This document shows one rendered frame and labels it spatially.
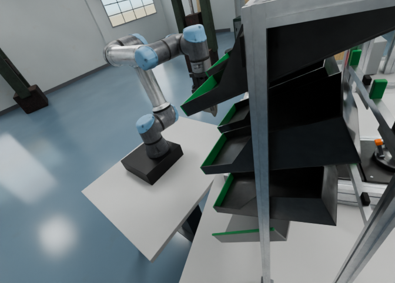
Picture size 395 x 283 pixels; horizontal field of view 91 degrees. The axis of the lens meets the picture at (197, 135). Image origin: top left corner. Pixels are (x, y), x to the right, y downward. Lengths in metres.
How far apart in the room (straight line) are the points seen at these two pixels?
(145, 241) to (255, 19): 0.94
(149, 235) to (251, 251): 0.45
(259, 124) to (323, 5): 0.13
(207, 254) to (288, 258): 0.29
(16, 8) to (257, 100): 8.58
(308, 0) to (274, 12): 0.03
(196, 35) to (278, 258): 0.83
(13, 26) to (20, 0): 0.80
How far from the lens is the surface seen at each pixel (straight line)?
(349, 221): 1.00
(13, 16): 8.65
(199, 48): 0.73
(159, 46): 0.75
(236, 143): 0.48
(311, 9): 0.21
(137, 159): 1.26
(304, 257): 0.89
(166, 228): 1.00
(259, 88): 0.23
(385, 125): 0.39
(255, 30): 0.21
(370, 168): 1.04
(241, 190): 0.58
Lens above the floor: 1.68
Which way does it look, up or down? 36 degrees down
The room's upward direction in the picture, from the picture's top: 16 degrees counter-clockwise
